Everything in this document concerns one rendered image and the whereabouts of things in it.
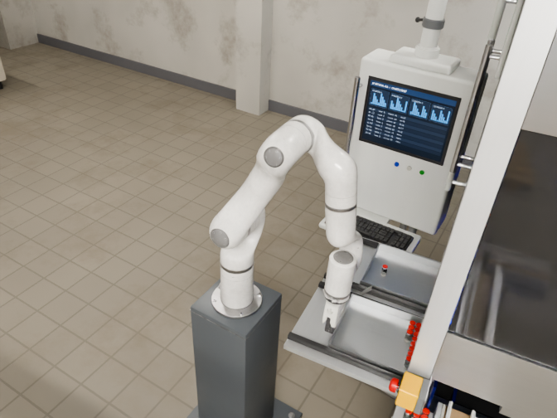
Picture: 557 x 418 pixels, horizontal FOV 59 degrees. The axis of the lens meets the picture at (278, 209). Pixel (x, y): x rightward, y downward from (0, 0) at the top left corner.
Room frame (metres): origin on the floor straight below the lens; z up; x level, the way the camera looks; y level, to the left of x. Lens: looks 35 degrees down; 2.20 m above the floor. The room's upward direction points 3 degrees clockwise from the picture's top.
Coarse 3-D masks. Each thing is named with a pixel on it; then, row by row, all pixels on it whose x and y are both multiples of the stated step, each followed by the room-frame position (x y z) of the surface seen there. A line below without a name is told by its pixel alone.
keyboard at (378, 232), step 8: (360, 216) 1.94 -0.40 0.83; (360, 224) 1.87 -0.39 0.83; (368, 224) 1.88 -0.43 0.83; (376, 224) 1.88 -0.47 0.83; (360, 232) 1.81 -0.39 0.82; (368, 232) 1.81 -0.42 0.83; (376, 232) 1.81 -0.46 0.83; (384, 232) 1.82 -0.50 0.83; (392, 232) 1.82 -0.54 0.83; (400, 232) 1.83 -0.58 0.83; (376, 240) 1.77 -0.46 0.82; (384, 240) 1.76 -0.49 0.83; (392, 240) 1.78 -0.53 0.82; (400, 240) 1.77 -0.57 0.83; (408, 240) 1.77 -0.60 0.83; (400, 248) 1.71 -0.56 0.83
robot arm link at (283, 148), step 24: (264, 144) 1.16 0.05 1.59; (288, 144) 1.14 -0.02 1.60; (264, 168) 1.16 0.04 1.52; (288, 168) 1.14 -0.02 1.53; (240, 192) 1.25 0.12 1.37; (264, 192) 1.21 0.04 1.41; (216, 216) 1.24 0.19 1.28; (240, 216) 1.22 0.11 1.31; (216, 240) 1.21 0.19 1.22; (240, 240) 1.21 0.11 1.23
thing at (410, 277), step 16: (384, 256) 1.58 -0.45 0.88; (400, 256) 1.58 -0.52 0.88; (416, 256) 1.56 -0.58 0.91; (368, 272) 1.48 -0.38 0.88; (400, 272) 1.49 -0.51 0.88; (416, 272) 1.49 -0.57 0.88; (432, 272) 1.50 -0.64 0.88; (384, 288) 1.36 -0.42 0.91; (400, 288) 1.40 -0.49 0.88; (416, 288) 1.40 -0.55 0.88; (432, 288) 1.41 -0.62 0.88
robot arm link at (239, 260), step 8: (264, 216) 1.35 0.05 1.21; (256, 224) 1.30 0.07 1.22; (256, 232) 1.32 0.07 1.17; (248, 240) 1.31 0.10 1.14; (256, 240) 1.31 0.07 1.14; (240, 248) 1.29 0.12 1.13; (248, 248) 1.29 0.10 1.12; (224, 256) 1.27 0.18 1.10; (232, 256) 1.26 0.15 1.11; (240, 256) 1.26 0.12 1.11; (248, 256) 1.27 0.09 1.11; (224, 264) 1.26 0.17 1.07; (232, 264) 1.25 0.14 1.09; (240, 264) 1.25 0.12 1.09; (248, 264) 1.26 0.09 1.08; (232, 272) 1.25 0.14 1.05; (240, 272) 1.25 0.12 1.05
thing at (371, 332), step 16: (352, 304) 1.29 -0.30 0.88; (368, 304) 1.29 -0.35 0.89; (384, 304) 1.27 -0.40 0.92; (352, 320) 1.21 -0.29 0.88; (368, 320) 1.22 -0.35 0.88; (384, 320) 1.22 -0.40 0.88; (400, 320) 1.23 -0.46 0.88; (416, 320) 1.22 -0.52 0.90; (336, 336) 1.14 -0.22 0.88; (352, 336) 1.14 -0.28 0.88; (368, 336) 1.15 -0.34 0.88; (384, 336) 1.15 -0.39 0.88; (400, 336) 1.15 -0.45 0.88; (352, 352) 1.04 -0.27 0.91; (368, 352) 1.08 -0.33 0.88; (384, 352) 1.08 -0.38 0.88; (400, 352) 1.08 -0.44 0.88; (384, 368) 1.00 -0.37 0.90; (400, 368) 1.02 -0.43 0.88
